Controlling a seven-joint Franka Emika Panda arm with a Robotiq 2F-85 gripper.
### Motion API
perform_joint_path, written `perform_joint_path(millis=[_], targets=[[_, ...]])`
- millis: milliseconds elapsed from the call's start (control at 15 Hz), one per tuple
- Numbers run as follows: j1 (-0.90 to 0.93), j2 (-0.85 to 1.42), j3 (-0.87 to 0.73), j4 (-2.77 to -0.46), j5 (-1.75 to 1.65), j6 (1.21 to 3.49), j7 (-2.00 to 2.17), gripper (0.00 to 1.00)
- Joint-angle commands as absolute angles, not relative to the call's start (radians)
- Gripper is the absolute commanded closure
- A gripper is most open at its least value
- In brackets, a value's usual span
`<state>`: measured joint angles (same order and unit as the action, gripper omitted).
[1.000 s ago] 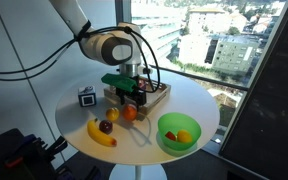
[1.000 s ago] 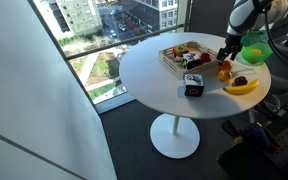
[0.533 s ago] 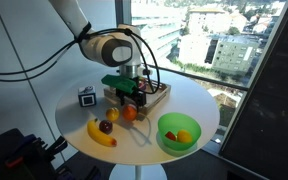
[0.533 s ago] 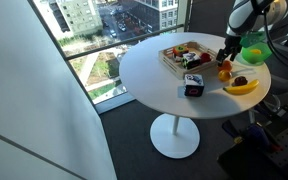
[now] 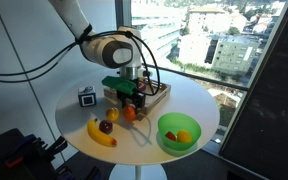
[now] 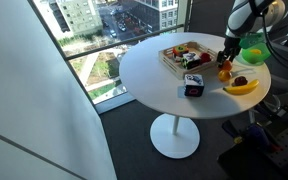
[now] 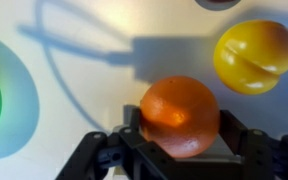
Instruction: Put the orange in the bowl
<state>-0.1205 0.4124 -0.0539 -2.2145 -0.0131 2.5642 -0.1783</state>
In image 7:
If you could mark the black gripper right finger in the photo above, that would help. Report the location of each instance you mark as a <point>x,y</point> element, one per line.
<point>240,136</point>

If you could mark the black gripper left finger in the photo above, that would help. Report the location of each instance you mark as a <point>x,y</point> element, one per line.
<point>130,140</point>

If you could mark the orange plastic orange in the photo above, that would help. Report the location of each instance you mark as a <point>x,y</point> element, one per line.
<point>180,116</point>

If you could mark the yellow plastic peach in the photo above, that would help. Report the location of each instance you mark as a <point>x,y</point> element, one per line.
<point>254,56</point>

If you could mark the dark purple plastic plum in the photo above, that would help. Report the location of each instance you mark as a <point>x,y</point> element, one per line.
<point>219,1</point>

